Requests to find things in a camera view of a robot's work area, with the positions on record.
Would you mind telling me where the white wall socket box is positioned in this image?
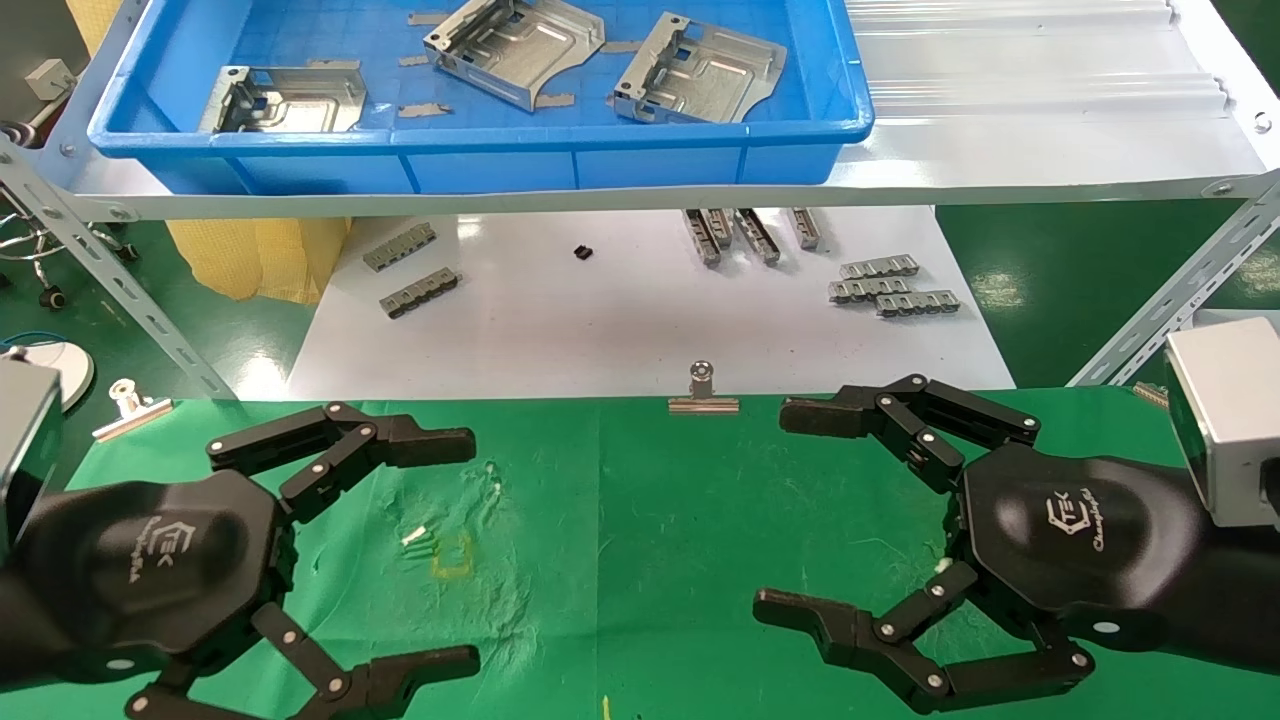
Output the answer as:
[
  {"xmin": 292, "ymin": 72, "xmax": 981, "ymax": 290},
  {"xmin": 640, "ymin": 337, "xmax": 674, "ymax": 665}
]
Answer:
[{"xmin": 24, "ymin": 57, "xmax": 77, "ymax": 102}]

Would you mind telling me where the white sheet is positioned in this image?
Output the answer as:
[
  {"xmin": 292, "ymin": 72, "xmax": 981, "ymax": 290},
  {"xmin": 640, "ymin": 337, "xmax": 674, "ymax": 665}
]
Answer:
[{"xmin": 287, "ymin": 205, "xmax": 1018, "ymax": 403}]

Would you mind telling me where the blue plastic tray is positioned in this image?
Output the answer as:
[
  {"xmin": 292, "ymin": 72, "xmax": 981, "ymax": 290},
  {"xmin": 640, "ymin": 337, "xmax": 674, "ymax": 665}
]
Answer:
[{"xmin": 87, "ymin": 0, "xmax": 877, "ymax": 197}]

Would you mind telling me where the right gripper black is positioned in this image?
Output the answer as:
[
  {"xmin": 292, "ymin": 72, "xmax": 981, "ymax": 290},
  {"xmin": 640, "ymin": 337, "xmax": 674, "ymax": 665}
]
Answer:
[{"xmin": 752, "ymin": 375, "xmax": 1205, "ymax": 714}]

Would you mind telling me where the perforated metal angle strut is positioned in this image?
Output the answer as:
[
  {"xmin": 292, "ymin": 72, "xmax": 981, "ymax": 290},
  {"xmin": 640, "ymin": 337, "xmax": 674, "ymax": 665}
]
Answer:
[
  {"xmin": 0, "ymin": 135, "xmax": 239, "ymax": 402},
  {"xmin": 1066, "ymin": 170, "xmax": 1280, "ymax": 390}
]

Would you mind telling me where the silver binder clip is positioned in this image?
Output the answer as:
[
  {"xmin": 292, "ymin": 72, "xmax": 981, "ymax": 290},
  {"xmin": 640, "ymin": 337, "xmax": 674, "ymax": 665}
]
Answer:
[
  {"xmin": 667, "ymin": 359, "xmax": 741, "ymax": 416},
  {"xmin": 91, "ymin": 378, "xmax": 174, "ymax": 444}
]

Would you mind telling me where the green cloth mat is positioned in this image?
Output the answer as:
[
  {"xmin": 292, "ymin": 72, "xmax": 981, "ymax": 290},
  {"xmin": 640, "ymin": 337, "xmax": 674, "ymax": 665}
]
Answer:
[{"xmin": 0, "ymin": 387, "xmax": 1280, "ymax": 720}]

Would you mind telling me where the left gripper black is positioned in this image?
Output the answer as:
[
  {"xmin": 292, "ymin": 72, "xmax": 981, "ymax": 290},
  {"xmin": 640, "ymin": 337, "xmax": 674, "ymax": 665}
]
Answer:
[{"xmin": 20, "ymin": 402, "xmax": 482, "ymax": 720}]

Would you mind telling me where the sheet metal bracket part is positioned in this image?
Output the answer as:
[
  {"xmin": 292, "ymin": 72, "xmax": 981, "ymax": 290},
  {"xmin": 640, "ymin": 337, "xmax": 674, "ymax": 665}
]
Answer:
[
  {"xmin": 422, "ymin": 0, "xmax": 607, "ymax": 114},
  {"xmin": 199, "ymin": 65, "xmax": 369, "ymax": 135},
  {"xmin": 609, "ymin": 11, "xmax": 789, "ymax": 126}
]

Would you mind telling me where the white corrugated panel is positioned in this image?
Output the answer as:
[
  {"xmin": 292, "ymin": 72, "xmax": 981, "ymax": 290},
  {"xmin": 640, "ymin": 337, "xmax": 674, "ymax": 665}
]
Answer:
[{"xmin": 843, "ymin": 0, "xmax": 1233, "ymax": 121}]

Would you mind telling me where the white round base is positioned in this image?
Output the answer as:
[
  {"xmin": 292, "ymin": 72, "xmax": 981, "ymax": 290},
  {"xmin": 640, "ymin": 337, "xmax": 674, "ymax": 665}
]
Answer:
[{"xmin": 0, "ymin": 338, "xmax": 96, "ymax": 441}]

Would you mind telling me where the yellow mesh bag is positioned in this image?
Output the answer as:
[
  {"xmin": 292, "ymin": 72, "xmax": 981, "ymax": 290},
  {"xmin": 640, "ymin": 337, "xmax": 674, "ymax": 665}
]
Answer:
[{"xmin": 164, "ymin": 214, "xmax": 353, "ymax": 305}]

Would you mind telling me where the right wrist camera silver box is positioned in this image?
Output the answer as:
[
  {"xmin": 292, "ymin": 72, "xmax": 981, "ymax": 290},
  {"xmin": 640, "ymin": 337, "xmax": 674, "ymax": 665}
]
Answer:
[{"xmin": 1164, "ymin": 317, "xmax": 1280, "ymax": 529}]

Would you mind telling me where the white metal shelf board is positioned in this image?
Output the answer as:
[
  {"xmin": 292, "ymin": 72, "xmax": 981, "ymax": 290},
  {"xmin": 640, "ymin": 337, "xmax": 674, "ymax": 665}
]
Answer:
[{"xmin": 70, "ymin": 0, "xmax": 1280, "ymax": 223}]

